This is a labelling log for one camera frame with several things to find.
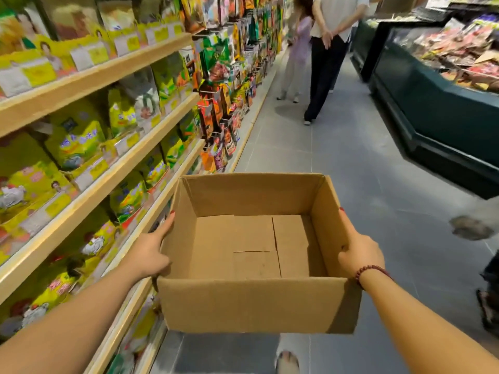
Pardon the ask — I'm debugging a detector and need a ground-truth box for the brown cardboard box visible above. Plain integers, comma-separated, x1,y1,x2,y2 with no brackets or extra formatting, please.
157,173,363,335

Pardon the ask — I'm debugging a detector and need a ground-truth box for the person's right forearm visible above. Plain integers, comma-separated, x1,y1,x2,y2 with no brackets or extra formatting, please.
359,269,499,374

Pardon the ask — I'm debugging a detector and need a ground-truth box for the row of yellow floor-level packets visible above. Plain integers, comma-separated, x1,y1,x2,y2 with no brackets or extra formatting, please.
106,214,168,374

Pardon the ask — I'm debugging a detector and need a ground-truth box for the dark green display freezer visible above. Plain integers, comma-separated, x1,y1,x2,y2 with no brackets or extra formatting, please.
368,19,499,200
350,17,390,83

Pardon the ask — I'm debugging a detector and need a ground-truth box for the row of yellow-green snack packets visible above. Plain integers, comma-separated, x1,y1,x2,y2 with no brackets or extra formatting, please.
0,54,195,265

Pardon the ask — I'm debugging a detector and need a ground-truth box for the person's grey shoe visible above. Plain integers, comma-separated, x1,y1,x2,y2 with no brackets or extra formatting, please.
275,350,301,374
448,215,496,241

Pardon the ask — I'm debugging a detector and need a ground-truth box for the row of brown-yellow food packets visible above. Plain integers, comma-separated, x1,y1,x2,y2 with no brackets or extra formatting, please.
0,0,186,98

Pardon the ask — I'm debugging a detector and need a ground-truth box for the dark red bead bracelet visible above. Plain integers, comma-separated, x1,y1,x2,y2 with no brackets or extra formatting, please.
354,265,393,289

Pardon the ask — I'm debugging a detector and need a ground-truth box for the wall of hanging colourful packets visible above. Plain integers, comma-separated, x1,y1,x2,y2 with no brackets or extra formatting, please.
180,0,295,173

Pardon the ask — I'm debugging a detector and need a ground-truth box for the person's left forearm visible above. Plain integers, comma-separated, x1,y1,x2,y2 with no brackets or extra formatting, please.
0,265,141,374

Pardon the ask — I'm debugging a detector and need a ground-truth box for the person's right hand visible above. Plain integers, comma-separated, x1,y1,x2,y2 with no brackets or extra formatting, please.
338,207,386,285

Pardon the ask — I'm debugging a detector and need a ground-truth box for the person's left hand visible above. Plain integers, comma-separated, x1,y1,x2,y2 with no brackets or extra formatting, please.
120,211,175,285

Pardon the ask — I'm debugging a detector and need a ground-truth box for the pile of red packaged foods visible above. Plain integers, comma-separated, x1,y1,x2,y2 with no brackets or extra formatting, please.
413,15,499,93

